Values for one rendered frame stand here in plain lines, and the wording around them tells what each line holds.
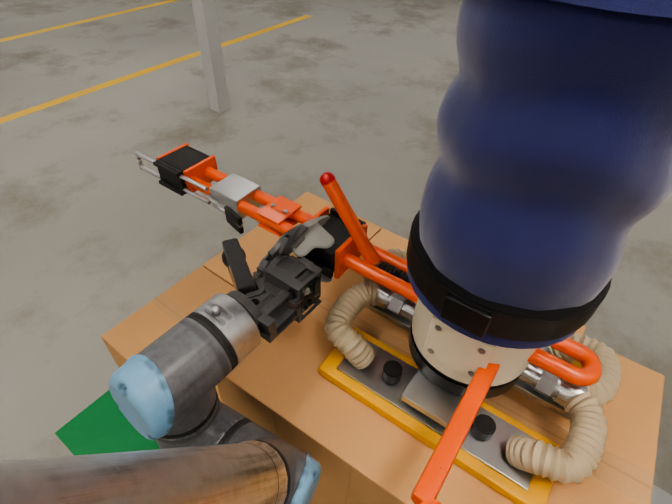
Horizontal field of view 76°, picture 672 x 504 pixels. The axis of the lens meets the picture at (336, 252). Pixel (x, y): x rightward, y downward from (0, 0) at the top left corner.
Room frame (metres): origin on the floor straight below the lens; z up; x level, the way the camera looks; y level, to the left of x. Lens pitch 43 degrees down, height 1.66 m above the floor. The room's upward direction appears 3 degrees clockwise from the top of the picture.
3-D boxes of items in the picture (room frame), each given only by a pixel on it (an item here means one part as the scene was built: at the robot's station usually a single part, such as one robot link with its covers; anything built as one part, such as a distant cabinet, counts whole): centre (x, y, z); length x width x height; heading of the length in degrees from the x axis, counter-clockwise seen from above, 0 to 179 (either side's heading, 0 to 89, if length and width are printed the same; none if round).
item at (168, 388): (0.26, 0.19, 1.19); 0.12 x 0.09 x 0.10; 145
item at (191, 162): (0.71, 0.30, 1.20); 0.08 x 0.07 x 0.05; 57
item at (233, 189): (0.63, 0.19, 1.19); 0.07 x 0.07 x 0.04; 57
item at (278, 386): (0.37, -0.17, 0.87); 0.60 x 0.40 x 0.40; 58
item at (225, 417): (0.25, 0.18, 1.08); 0.12 x 0.09 x 0.12; 62
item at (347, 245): (0.52, 0.01, 1.20); 0.10 x 0.08 x 0.06; 147
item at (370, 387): (0.30, -0.15, 1.09); 0.34 x 0.10 x 0.05; 57
